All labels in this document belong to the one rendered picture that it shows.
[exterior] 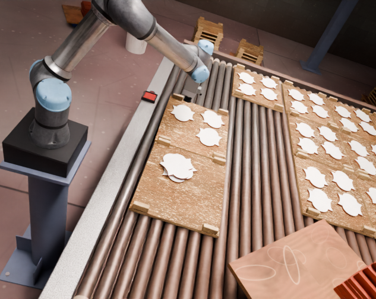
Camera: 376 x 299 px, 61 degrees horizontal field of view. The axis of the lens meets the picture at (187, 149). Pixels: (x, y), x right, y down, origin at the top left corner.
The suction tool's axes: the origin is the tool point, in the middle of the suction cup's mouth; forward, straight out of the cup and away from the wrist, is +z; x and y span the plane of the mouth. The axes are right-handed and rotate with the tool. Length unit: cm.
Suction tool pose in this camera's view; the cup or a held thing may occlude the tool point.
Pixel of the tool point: (187, 99)
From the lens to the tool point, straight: 166.3
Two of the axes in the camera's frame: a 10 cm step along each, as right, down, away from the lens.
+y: 2.5, -5.9, 7.7
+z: -2.8, 7.2, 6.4
